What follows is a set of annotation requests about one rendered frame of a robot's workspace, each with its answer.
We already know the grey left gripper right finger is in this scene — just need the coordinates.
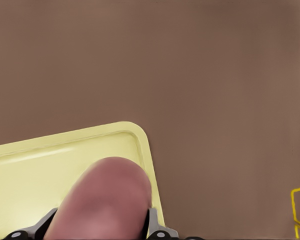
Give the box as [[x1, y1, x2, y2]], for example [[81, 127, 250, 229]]
[[145, 206, 180, 240]]

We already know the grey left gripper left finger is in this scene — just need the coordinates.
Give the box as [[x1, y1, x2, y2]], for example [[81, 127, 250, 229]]
[[2, 207, 59, 240]]

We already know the reddish-pink rounded fruit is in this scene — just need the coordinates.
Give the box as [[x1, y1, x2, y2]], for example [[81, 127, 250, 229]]
[[43, 156, 153, 240]]

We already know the pale yellow tray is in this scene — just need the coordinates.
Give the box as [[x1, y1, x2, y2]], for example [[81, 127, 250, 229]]
[[0, 121, 166, 240]]

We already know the yellow wire frame object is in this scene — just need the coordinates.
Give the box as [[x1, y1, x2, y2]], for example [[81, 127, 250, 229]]
[[290, 186, 300, 240]]

